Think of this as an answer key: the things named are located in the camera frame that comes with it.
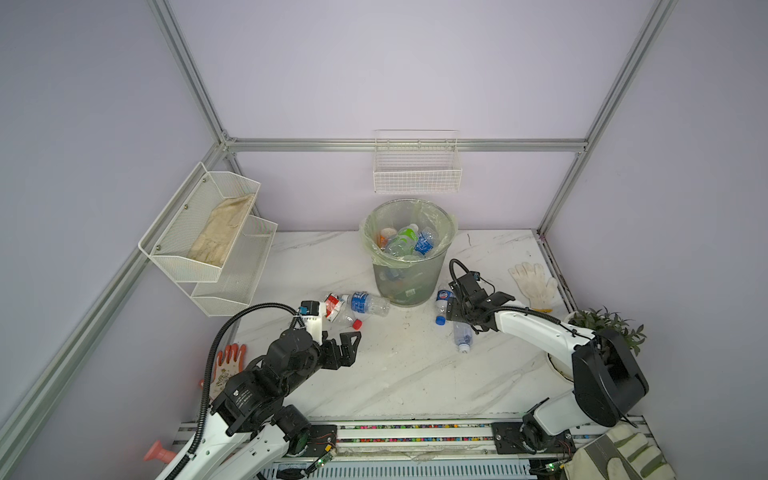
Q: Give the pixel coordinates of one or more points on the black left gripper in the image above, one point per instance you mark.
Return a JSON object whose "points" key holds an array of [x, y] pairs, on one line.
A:
{"points": [[333, 360]]}

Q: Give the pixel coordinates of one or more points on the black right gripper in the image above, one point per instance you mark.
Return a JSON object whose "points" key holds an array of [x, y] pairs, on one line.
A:
{"points": [[452, 310]]}

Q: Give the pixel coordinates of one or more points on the small bottle blue Pepsi label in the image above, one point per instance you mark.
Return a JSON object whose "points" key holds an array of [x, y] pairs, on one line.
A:
{"points": [[442, 301]]}

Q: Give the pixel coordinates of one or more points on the tall clear bottle faint label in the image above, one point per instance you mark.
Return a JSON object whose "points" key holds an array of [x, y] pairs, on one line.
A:
{"points": [[463, 337]]}

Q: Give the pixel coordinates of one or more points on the clear bottle red white label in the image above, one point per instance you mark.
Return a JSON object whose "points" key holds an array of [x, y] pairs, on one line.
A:
{"points": [[340, 314]]}

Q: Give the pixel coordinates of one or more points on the clear bottle blue label white cap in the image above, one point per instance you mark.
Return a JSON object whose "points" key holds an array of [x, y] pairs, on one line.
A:
{"points": [[362, 302]]}

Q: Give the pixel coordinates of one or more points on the clear bottle green label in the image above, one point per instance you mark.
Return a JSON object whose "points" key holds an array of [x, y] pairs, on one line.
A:
{"points": [[403, 242]]}

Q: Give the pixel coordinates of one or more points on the orange label bottle yellow cap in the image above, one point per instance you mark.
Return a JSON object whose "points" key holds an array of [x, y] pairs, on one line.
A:
{"points": [[385, 235]]}

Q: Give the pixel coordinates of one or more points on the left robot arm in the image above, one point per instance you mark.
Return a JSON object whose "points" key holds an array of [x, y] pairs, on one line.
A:
{"points": [[248, 426]]}

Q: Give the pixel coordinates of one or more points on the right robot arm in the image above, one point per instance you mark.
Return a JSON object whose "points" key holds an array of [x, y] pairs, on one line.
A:
{"points": [[607, 380]]}

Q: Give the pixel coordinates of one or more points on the grey mesh waste bin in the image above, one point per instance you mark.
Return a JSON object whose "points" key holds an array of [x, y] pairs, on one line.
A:
{"points": [[411, 286]]}

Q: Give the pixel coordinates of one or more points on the green bin liner bag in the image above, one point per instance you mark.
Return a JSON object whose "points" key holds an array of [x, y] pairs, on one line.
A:
{"points": [[399, 213]]}

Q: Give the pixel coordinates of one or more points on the white cotton work glove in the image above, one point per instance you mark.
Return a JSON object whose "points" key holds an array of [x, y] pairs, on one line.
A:
{"points": [[536, 284]]}

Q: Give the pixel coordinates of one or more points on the red coated glove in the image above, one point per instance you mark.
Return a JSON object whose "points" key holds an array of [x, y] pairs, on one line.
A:
{"points": [[228, 362]]}

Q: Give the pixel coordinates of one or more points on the potted green plant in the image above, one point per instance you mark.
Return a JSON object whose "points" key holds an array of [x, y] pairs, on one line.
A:
{"points": [[600, 319]]}

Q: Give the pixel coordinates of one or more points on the beige glove in shelf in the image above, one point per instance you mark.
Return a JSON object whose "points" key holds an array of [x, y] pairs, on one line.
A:
{"points": [[213, 245]]}

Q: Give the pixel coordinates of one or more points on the green striped work glove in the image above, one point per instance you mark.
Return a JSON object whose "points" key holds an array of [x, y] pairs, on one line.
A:
{"points": [[623, 452]]}

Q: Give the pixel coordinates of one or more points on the pink watering can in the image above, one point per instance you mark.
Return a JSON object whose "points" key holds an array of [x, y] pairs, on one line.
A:
{"points": [[159, 453]]}

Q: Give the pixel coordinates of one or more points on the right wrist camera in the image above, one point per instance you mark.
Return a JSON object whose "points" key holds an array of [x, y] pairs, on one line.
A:
{"points": [[470, 282]]}

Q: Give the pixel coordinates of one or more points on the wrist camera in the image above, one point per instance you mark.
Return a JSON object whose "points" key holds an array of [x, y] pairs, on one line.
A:
{"points": [[312, 315], [470, 282]]}

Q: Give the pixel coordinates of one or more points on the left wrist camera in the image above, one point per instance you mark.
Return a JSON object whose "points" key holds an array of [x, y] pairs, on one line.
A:
{"points": [[312, 315]]}

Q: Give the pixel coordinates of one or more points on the base rail with cable strip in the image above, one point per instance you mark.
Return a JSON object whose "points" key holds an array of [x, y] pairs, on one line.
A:
{"points": [[415, 449]]}

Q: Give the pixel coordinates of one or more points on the white wire wall basket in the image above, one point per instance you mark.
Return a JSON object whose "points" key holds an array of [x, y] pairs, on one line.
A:
{"points": [[418, 162]]}

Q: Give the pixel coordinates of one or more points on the white mesh wall shelf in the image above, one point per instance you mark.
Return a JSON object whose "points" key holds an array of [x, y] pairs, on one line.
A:
{"points": [[216, 291]]}

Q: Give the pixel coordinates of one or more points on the aluminium frame post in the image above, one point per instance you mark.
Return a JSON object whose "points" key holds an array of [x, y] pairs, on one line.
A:
{"points": [[179, 48]]}

